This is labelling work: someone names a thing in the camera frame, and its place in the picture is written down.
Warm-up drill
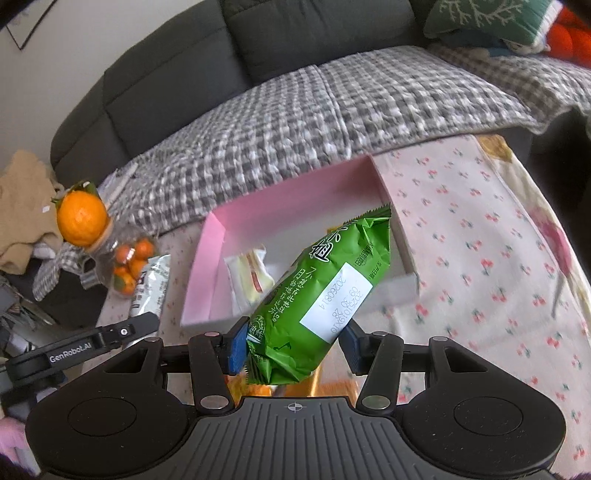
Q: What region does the dark grey sofa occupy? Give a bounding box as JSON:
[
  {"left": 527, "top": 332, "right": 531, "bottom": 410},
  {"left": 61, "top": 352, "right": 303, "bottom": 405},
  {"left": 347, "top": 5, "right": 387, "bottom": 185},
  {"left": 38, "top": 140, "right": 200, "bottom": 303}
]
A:
[{"left": 50, "top": 0, "right": 591, "bottom": 176}]

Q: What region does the floral tablecloth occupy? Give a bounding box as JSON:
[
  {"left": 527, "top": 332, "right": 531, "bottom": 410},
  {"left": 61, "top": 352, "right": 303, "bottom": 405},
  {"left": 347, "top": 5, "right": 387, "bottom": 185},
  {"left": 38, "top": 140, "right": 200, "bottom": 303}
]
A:
[{"left": 99, "top": 134, "right": 591, "bottom": 480}]

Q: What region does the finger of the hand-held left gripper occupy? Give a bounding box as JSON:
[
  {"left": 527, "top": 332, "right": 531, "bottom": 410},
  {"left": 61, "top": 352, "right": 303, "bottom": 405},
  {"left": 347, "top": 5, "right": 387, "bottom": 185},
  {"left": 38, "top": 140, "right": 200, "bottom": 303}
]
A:
[{"left": 4, "top": 312, "right": 160, "bottom": 385}]

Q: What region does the beige cloth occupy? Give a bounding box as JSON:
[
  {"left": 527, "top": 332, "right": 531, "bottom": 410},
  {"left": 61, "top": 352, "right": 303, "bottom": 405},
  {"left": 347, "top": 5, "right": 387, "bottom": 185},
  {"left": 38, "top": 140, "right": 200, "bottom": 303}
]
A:
[{"left": 0, "top": 150, "right": 65, "bottom": 275}]

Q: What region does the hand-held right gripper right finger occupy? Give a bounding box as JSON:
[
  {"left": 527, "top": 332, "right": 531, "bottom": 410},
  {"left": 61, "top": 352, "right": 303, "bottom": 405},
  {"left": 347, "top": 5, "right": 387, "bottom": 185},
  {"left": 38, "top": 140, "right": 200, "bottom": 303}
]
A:
[{"left": 338, "top": 320, "right": 491, "bottom": 410}]

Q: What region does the white and yellow snack packet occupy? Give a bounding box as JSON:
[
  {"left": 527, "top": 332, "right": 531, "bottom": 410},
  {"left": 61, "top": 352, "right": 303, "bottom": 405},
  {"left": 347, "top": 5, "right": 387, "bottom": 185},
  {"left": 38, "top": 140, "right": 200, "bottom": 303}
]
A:
[{"left": 224, "top": 247, "right": 278, "bottom": 315}]

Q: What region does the orange plush toy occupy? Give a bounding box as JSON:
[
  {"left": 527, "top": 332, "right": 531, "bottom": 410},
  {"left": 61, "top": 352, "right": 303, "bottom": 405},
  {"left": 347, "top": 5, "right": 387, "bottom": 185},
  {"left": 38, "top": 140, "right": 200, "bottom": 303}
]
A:
[{"left": 542, "top": 7, "right": 591, "bottom": 61}]

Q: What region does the white plush toy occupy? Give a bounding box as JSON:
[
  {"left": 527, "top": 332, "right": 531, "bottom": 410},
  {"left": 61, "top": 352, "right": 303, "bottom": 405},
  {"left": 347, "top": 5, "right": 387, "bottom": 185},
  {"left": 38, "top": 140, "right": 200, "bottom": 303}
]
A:
[{"left": 502, "top": 37, "right": 551, "bottom": 55}]

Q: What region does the dark framed picture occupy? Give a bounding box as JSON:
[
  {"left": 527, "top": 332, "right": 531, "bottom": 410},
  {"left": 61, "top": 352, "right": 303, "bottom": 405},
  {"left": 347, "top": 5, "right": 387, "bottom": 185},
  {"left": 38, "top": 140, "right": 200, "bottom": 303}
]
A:
[{"left": 0, "top": 0, "right": 61, "bottom": 51}]

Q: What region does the pink cardboard box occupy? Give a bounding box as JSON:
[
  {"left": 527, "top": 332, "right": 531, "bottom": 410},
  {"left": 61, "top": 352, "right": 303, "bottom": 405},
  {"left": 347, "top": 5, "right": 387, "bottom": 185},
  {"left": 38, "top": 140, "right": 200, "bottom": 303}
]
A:
[{"left": 180, "top": 154, "right": 421, "bottom": 342}]

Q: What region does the green snack packet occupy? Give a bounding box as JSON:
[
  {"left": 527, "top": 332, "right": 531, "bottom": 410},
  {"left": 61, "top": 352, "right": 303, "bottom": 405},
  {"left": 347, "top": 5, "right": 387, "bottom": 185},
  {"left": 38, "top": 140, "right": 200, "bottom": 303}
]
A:
[{"left": 245, "top": 205, "right": 393, "bottom": 386}]

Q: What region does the grey checkered blanket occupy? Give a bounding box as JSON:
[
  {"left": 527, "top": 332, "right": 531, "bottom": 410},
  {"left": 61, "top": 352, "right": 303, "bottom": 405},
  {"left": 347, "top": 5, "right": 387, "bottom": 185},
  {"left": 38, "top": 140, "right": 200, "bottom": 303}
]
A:
[{"left": 32, "top": 44, "right": 591, "bottom": 301}]

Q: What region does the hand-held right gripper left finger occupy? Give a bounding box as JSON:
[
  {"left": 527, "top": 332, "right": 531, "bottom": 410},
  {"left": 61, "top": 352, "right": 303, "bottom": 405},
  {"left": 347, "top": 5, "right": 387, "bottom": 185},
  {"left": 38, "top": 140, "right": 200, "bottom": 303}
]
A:
[{"left": 99, "top": 318, "right": 253, "bottom": 414}]

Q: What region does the green patterned cushion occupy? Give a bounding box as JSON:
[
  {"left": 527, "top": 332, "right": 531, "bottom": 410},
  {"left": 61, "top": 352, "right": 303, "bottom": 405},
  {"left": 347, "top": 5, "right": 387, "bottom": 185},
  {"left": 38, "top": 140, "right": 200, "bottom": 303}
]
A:
[{"left": 424, "top": 0, "right": 561, "bottom": 40}]

